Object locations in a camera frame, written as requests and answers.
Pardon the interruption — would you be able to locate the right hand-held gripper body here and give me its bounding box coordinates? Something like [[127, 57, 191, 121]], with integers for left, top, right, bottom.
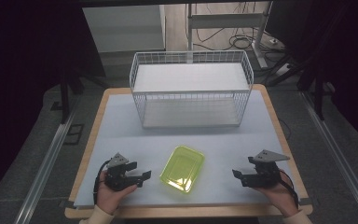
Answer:
[[241, 149, 292, 189]]

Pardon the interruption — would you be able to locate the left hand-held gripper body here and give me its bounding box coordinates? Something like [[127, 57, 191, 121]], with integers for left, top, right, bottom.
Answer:
[[103, 152, 139, 192]]

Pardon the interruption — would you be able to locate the person's right hand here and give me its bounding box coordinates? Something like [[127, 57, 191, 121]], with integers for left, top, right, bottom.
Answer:
[[255, 169, 296, 217]]

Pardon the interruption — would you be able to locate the person's left hand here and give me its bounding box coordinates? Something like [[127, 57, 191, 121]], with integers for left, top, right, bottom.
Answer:
[[96, 170, 138, 217]]

